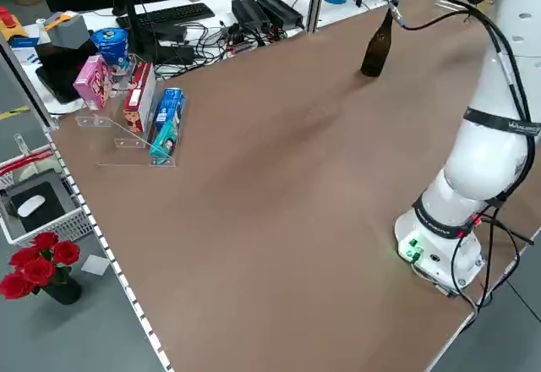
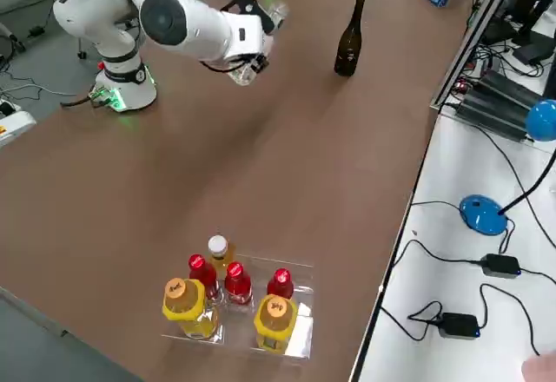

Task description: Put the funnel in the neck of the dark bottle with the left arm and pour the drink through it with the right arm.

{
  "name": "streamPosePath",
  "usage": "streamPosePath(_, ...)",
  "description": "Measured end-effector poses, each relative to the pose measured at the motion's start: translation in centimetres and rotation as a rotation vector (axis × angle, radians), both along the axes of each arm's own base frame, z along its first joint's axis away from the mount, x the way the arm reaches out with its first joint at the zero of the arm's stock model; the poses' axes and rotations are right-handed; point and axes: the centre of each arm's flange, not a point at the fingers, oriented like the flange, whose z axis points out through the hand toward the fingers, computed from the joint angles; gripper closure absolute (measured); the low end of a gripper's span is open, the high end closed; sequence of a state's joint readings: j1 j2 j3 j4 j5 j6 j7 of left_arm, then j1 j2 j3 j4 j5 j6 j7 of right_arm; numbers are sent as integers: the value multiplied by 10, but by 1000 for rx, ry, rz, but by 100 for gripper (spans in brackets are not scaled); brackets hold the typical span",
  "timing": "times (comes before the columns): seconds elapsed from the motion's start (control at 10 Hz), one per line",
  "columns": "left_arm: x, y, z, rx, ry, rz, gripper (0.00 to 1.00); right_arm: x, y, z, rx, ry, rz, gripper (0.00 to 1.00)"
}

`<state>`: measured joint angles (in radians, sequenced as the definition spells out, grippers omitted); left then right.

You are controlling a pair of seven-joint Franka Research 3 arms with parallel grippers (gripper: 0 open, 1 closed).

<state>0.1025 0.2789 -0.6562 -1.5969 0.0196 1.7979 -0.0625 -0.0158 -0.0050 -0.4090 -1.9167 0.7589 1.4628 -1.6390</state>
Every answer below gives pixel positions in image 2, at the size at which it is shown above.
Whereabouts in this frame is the clear drink bottle red label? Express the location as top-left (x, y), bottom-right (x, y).
top-left (225, 0), bottom-right (291, 88)

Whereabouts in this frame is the dark glass bottle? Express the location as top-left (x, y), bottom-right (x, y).
top-left (333, 0), bottom-right (367, 77)

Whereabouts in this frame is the yellow juice bottle white cap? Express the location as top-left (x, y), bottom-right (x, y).
top-left (207, 234), bottom-right (239, 279)

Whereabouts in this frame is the red drink bottle red cap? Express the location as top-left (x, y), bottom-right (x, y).
top-left (187, 254), bottom-right (220, 301)
top-left (266, 267), bottom-right (295, 300)
top-left (223, 261), bottom-right (254, 306)

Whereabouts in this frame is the large yellow drink bottle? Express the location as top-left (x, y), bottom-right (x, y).
top-left (253, 293), bottom-right (299, 353)
top-left (162, 276), bottom-right (221, 340)

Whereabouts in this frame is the clear acrylic bottle shelf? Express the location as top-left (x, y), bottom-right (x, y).
top-left (159, 249), bottom-right (315, 361)

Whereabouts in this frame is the long black power supply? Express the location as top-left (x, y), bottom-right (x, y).
top-left (475, 69), bottom-right (544, 110)
top-left (454, 93), bottom-right (536, 142)

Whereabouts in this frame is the white box yellow sticker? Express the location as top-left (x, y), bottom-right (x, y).
top-left (0, 110), bottom-right (38, 148)

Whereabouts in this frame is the blue desk lamp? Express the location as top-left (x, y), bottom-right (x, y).
top-left (459, 98), bottom-right (556, 236)

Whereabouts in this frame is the black monitor with stand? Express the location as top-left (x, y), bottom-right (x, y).
top-left (486, 0), bottom-right (556, 65)

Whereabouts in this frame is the black power adapter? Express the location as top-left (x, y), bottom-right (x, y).
top-left (437, 312), bottom-right (481, 339)
top-left (480, 253), bottom-right (522, 279)

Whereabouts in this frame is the pale pink rounded object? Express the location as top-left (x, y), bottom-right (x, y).
top-left (520, 352), bottom-right (556, 382)

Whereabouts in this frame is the black base cable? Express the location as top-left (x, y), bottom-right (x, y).
top-left (59, 93), bottom-right (97, 109)

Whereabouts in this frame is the aluminium frame post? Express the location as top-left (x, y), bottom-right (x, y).
top-left (429, 0), bottom-right (529, 116)

